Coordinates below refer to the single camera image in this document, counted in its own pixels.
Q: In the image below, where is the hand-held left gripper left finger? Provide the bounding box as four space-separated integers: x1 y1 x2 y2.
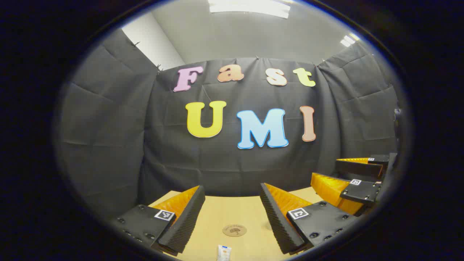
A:
109 185 206 257

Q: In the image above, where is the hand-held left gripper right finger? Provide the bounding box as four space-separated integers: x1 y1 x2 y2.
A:
260 182 359 255

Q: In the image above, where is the round brown coaster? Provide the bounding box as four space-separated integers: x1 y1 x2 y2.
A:
222 224 247 237

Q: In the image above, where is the light wooden desktop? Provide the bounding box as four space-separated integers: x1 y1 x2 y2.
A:
148 187 328 261

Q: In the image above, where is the black backdrop cloth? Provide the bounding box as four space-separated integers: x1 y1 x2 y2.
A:
54 28 403 221

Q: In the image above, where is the rectangular ceiling light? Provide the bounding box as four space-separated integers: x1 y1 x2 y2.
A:
340 33 361 47
208 0 291 19

